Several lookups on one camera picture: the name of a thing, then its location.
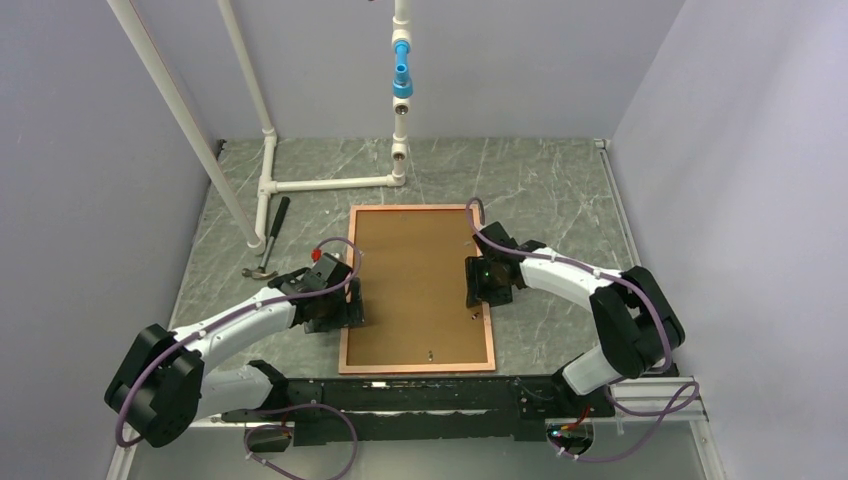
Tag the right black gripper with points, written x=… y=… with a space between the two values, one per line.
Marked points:
x=476 y=290

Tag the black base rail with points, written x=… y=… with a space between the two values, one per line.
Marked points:
x=423 y=408

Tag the white PVC pipe stand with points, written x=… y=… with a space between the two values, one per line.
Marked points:
x=255 y=231

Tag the blue pipe fitting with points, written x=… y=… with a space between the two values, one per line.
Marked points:
x=402 y=83

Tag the orange wooden picture frame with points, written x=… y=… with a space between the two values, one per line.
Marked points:
x=417 y=369

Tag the brown backing board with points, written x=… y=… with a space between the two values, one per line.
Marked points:
x=417 y=285

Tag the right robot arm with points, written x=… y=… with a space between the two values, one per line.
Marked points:
x=636 y=326

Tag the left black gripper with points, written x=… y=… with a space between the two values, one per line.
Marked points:
x=350 y=313

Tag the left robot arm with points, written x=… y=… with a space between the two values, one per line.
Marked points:
x=170 y=378

